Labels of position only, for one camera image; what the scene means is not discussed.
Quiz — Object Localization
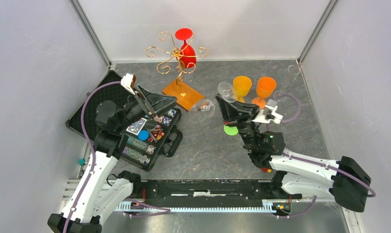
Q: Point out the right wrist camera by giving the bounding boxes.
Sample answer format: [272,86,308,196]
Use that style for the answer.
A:
[252,99,283,124]

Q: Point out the yellow wine glass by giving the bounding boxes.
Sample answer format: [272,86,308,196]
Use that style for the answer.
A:
[233,76,252,103]

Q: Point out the green wine glass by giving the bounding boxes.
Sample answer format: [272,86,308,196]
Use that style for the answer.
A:
[223,125,239,136]

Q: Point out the clear wine glass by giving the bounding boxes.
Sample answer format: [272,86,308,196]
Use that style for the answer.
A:
[273,64,301,102]
[188,82,237,122]

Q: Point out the red wine glass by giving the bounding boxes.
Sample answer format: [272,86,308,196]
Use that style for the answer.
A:
[175,28,196,69]

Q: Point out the orange wine glass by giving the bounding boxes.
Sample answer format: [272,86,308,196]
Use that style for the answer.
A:
[251,77,277,109]

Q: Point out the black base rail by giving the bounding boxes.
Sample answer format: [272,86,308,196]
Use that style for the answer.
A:
[112,178,293,215]

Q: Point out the red toy brick car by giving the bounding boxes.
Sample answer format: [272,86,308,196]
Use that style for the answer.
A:
[261,167,272,173]

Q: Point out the black poker chip case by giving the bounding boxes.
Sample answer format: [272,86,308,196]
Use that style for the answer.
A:
[65,71,182,171]

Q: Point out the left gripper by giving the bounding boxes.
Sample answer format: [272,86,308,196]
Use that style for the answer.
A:
[116,83,178,132]

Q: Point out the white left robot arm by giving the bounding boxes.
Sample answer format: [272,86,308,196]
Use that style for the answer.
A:
[47,87,177,233]

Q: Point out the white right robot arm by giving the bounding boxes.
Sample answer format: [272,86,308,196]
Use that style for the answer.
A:
[215,94,376,213]

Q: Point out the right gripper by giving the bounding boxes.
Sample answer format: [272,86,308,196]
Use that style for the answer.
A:
[216,93,260,152]

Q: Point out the small teal object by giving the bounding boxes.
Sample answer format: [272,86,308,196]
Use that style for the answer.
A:
[78,159,85,166]

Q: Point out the gold wire glass rack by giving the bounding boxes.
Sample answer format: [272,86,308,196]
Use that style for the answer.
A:
[145,32,209,111]

